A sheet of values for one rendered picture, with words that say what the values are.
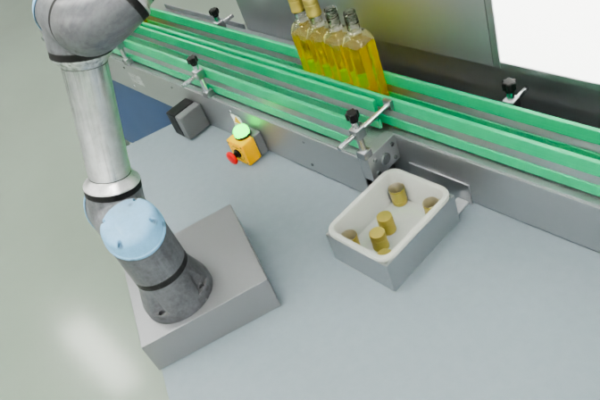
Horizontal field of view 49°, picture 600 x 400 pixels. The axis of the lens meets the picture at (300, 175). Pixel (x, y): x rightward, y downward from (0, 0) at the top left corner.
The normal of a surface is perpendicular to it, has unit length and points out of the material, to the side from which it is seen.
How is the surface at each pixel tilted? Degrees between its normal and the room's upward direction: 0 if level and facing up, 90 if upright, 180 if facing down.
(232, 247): 2
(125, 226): 6
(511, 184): 90
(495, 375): 0
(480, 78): 90
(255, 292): 90
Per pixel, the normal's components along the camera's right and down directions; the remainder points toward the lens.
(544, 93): -0.69, 0.62
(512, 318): -0.30, -0.72
